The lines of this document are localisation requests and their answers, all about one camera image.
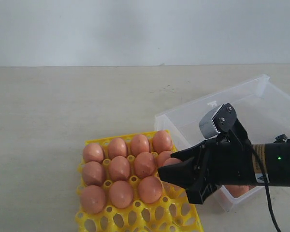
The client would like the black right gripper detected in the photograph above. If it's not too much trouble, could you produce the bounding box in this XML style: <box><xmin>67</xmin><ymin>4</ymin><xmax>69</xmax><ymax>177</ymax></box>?
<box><xmin>158</xmin><ymin>138</ymin><xmax>263</xmax><ymax>205</ymax></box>

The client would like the brown egg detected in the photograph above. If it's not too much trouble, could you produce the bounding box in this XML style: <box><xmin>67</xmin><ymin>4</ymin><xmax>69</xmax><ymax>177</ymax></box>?
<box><xmin>108</xmin><ymin>137</ymin><xmax>128</xmax><ymax>160</ymax></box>
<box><xmin>157</xmin><ymin>151</ymin><xmax>172</xmax><ymax>168</ymax></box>
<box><xmin>138</xmin><ymin>176</ymin><xmax>162</xmax><ymax>204</ymax></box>
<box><xmin>80</xmin><ymin>185</ymin><xmax>106</xmax><ymax>214</ymax></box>
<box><xmin>82</xmin><ymin>143</ymin><xmax>105</xmax><ymax>163</ymax></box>
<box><xmin>109</xmin><ymin>180</ymin><xmax>134</xmax><ymax>209</ymax></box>
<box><xmin>225</xmin><ymin>185</ymin><xmax>250</xmax><ymax>198</ymax></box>
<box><xmin>82</xmin><ymin>161</ymin><xmax>106</xmax><ymax>186</ymax></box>
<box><xmin>162</xmin><ymin>157</ymin><xmax>182</xmax><ymax>167</ymax></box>
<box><xmin>134</xmin><ymin>152</ymin><xmax>156</xmax><ymax>179</ymax></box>
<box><xmin>152</xmin><ymin>130</ymin><xmax>173</xmax><ymax>154</ymax></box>
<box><xmin>108</xmin><ymin>156</ymin><xmax>131</xmax><ymax>182</ymax></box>

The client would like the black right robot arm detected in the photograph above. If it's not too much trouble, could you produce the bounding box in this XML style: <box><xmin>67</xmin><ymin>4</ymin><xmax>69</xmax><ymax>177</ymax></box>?
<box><xmin>158</xmin><ymin>131</ymin><xmax>290</xmax><ymax>204</ymax></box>

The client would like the yellow plastic egg tray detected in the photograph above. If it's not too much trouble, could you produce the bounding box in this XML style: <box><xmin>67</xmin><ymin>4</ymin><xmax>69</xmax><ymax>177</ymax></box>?
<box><xmin>75</xmin><ymin>130</ymin><xmax>204</xmax><ymax>232</ymax></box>

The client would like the brown egg front bottom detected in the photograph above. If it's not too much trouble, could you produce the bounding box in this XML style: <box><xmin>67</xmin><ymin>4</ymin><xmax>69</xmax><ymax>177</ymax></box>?
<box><xmin>225</xmin><ymin>185</ymin><xmax>250</xmax><ymax>198</ymax></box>

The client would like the clear plastic bin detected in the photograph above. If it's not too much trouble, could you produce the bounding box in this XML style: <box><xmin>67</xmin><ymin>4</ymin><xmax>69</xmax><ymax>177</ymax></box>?
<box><xmin>155</xmin><ymin>75</ymin><xmax>290</xmax><ymax>210</ymax></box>

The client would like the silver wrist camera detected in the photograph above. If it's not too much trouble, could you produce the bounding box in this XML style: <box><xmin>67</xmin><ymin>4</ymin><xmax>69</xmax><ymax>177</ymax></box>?
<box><xmin>199</xmin><ymin>103</ymin><xmax>248</xmax><ymax>142</ymax></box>

